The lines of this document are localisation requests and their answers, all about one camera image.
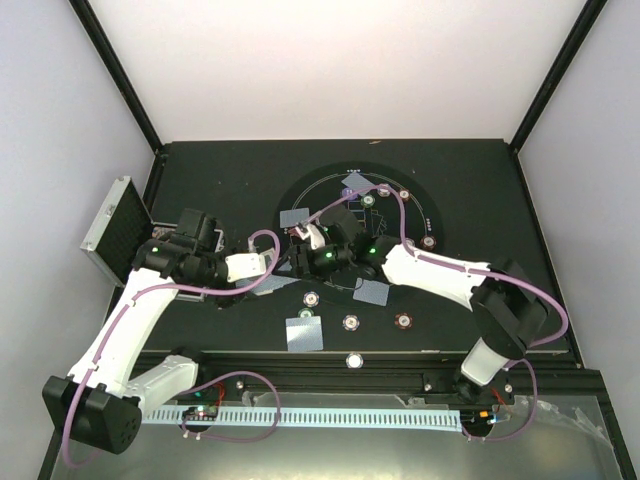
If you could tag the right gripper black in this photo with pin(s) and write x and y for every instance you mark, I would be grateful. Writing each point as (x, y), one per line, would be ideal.
(307, 264)

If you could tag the red chip mat top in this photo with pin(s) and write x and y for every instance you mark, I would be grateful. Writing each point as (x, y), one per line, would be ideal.
(404, 194)

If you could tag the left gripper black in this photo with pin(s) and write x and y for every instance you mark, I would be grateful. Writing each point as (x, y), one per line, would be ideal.
(228, 299)

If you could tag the white slotted cable duct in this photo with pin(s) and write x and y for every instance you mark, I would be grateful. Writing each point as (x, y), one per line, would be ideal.
(298, 417)

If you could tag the red chip mat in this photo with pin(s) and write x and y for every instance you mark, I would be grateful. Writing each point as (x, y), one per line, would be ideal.
(428, 242)
(404, 194)

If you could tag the white chip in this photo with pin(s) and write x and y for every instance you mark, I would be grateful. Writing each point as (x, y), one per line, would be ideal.
(354, 360)

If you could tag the aluminium poker chip case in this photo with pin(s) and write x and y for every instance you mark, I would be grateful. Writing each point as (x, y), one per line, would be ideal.
(124, 223)

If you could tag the red poker chip stack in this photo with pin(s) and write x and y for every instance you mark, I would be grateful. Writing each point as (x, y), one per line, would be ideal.
(403, 321)

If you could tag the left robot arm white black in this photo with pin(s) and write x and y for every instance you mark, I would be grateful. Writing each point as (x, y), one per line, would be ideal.
(99, 402)

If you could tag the green poker chip stack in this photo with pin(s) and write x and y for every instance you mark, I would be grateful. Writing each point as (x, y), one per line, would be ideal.
(305, 313)

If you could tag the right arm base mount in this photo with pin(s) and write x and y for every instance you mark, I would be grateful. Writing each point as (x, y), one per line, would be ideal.
(481, 407)

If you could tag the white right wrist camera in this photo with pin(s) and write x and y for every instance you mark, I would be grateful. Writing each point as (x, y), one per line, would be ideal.
(311, 234)

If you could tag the blue playing card deck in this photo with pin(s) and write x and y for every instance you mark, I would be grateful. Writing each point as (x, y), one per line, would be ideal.
(277, 280)

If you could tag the blue poker chip stack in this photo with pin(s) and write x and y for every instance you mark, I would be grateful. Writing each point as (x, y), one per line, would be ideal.
(351, 323)

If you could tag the round black poker mat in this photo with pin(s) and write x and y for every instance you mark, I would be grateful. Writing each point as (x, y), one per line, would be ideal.
(321, 189)

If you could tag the dealt blue card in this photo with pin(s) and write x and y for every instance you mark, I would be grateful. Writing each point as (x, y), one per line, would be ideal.
(304, 334)
(371, 292)
(358, 184)
(292, 217)

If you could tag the dealt blue card top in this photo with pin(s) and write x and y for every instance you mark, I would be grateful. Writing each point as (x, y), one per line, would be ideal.
(358, 184)

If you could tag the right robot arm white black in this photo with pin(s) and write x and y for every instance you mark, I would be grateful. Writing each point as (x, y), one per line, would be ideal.
(507, 313)

